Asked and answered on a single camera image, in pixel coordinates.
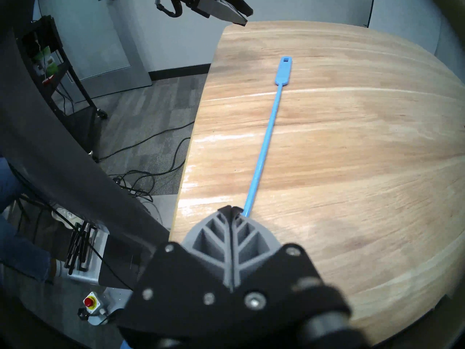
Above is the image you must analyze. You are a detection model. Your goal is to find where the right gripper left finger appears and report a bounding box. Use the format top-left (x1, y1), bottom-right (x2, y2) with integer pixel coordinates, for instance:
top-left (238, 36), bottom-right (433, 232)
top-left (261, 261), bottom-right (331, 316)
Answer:
top-left (116, 206), bottom-right (233, 331)

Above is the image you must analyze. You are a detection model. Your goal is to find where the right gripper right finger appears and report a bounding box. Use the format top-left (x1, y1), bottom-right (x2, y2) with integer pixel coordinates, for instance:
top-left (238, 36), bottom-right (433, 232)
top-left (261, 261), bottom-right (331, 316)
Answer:
top-left (232, 206), bottom-right (339, 333)

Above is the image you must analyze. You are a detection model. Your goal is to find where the blue plastic fly swatter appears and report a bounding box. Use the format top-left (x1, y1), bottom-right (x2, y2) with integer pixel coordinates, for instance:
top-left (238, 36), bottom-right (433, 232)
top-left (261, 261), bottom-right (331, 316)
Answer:
top-left (241, 56), bottom-right (293, 218)

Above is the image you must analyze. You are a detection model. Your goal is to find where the yellow red emergency stop button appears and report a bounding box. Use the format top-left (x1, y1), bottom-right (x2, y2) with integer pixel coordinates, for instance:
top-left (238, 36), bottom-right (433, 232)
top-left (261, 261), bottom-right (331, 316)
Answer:
top-left (82, 291), bottom-right (102, 314)

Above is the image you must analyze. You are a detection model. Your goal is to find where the black folded stand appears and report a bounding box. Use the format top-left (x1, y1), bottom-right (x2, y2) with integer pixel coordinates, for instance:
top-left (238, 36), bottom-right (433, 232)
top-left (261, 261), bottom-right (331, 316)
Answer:
top-left (65, 221), bottom-right (97, 276)

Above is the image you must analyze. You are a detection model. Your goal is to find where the white sneaker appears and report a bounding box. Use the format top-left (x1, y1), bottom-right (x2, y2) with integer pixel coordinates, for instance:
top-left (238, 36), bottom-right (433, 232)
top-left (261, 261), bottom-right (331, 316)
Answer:
top-left (51, 203), bottom-right (81, 227)

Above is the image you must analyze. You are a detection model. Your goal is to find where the grey blue door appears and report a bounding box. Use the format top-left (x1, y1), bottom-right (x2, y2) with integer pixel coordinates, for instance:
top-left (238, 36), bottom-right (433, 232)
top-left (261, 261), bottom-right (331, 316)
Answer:
top-left (36, 0), bottom-right (153, 98)

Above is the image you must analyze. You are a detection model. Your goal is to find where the mobile whiteboard on black stand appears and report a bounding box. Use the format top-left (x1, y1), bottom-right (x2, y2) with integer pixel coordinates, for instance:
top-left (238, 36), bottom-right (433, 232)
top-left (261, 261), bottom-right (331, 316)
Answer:
top-left (366, 0), bottom-right (442, 58)

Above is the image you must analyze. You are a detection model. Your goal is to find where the person leg in blue jeans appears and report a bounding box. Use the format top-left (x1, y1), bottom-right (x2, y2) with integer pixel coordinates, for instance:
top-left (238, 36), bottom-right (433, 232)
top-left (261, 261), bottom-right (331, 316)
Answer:
top-left (0, 157), bottom-right (51, 283)

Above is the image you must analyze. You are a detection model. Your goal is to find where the black equipment cart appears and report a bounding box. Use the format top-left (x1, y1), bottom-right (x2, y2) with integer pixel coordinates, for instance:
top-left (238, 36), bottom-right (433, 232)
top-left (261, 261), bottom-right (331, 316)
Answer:
top-left (16, 16), bottom-right (108, 161)

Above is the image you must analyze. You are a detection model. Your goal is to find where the dark grey robot torso column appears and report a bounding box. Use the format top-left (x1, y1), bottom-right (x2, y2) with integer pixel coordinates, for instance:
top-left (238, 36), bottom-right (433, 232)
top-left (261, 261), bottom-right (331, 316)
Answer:
top-left (0, 25), bottom-right (171, 290)

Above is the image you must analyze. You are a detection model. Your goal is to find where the black left gripper hose loop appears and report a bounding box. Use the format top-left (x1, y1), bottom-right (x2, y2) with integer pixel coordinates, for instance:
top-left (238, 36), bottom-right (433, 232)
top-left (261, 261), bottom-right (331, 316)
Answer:
top-left (154, 0), bottom-right (183, 18)

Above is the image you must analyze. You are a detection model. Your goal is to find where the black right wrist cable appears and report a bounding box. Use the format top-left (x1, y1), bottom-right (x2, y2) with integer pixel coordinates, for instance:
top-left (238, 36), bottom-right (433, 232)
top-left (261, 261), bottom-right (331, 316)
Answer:
top-left (300, 279), bottom-right (364, 349)

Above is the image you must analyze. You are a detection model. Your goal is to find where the black floor cable tangle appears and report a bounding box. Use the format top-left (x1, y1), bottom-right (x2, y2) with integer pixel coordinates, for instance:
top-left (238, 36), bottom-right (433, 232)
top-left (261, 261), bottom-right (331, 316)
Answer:
top-left (109, 137), bottom-right (190, 207)

